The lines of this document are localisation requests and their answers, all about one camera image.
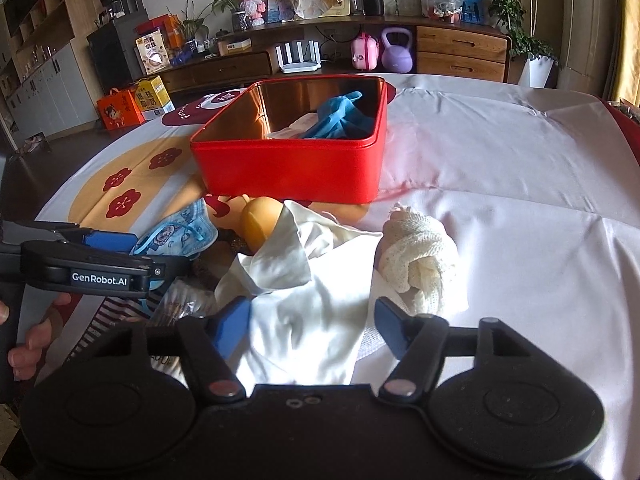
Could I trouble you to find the blue printed face mask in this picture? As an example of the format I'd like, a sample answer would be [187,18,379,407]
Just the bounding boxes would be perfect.
[129,197,220,262]

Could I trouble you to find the white gauze cloth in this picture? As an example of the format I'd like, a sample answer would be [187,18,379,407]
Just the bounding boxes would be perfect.
[355,327,396,362]

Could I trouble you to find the orange gift bag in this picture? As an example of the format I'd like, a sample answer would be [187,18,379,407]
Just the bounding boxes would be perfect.
[162,14,185,50]

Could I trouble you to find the clear plastic packet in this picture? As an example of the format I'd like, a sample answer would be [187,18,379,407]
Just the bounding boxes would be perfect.
[149,280,219,322]

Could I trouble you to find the black coffee machine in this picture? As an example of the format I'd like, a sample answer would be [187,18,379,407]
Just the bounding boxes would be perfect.
[100,0,142,24]

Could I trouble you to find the person's left hand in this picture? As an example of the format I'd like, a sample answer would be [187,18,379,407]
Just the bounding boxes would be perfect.
[7,292,74,381]

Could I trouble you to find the dark brown scrunchie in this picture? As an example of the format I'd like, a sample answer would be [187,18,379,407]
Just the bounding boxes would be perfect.
[219,230,251,257]

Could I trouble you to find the black cabinet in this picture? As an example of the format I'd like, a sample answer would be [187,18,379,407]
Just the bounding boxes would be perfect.
[86,20,151,94]

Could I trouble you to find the pale pink cloth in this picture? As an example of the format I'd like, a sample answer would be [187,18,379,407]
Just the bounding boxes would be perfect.
[267,112,321,140]

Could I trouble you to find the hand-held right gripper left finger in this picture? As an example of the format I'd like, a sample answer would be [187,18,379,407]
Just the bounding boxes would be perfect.
[107,296,252,402]

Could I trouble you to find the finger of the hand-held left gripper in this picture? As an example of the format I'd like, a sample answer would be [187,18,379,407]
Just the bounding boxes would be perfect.
[0,219,139,257]
[127,254,192,293]

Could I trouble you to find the wooden shelving unit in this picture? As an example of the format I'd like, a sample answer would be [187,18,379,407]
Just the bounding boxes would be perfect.
[0,0,101,142]

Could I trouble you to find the blue glove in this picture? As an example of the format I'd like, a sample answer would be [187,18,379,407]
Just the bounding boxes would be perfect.
[302,91,374,140]

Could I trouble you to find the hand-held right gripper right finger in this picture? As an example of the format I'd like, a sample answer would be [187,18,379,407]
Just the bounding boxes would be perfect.
[374,296,523,403]

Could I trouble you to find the printed tablecloth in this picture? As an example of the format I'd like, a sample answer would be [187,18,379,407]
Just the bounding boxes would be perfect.
[15,74,640,466]

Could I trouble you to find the blue packet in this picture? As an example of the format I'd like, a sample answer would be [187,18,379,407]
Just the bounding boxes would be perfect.
[462,0,488,25]

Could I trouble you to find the beige standing air conditioner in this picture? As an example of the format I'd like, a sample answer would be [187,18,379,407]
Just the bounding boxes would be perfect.
[557,0,608,93]

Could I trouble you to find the tall green plant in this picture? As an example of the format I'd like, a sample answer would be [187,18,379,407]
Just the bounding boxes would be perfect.
[472,0,558,61]

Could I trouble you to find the pastel printed box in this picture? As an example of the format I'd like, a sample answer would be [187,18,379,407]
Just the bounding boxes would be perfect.
[265,0,297,24]

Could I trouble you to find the yellow curtain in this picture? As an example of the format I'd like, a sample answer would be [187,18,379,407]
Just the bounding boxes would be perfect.
[602,0,640,106]

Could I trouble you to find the white router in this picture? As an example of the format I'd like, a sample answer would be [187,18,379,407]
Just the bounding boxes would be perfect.
[275,40,322,74]

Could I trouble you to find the yellow carton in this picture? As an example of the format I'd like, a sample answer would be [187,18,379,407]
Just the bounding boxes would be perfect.
[131,76,176,120]

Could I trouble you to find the plant in patterned pot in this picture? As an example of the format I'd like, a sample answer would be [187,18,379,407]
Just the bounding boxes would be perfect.
[207,0,251,33]

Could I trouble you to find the cream knit cloth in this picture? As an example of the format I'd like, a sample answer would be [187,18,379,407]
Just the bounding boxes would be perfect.
[375,202,468,317]

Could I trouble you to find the white satin cloth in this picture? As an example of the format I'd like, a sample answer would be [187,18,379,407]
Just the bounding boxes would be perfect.
[215,200,386,388]

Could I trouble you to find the printed snack box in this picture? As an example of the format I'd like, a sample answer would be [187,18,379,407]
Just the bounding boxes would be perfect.
[134,30,172,77]

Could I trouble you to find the pink toy case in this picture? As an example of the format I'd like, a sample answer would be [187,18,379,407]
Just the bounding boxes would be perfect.
[350,32,382,70]

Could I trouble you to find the wooden media cabinet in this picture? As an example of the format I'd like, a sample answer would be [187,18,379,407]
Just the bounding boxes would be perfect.
[160,15,513,93]

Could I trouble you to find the small potted plant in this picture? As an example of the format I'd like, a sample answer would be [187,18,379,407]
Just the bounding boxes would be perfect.
[179,2,211,42]

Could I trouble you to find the orange gift box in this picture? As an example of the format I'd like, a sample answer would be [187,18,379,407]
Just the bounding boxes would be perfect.
[96,87,146,132]

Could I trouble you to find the purple kettlebell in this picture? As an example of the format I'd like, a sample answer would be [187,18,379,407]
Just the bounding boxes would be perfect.
[381,27,415,73]

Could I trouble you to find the white planter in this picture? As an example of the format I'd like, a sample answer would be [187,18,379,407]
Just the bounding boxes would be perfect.
[517,55,557,89]

